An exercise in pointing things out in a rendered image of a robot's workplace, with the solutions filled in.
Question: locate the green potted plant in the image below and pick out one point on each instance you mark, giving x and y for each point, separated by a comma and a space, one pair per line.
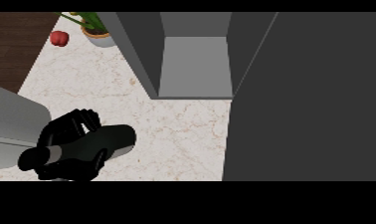
95, 32

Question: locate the red bell pepper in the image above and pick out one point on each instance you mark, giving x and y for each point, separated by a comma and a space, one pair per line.
60, 38

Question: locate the grey open cabinet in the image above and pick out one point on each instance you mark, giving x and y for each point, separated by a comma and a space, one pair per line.
195, 68

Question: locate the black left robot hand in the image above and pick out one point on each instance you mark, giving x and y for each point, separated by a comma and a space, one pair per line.
69, 126

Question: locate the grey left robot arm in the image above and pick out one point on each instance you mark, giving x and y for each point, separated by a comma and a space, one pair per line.
20, 118

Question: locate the dark green wine bottle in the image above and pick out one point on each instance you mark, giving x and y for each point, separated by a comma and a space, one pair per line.
110, 138

